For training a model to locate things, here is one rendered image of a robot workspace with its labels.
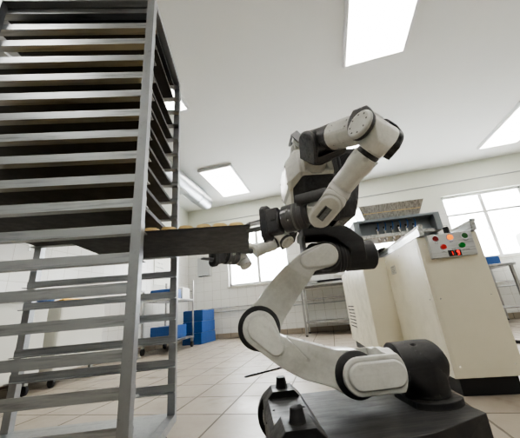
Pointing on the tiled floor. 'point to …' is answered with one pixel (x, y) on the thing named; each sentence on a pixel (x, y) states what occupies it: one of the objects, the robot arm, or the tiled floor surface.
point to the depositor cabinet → (371, 307)
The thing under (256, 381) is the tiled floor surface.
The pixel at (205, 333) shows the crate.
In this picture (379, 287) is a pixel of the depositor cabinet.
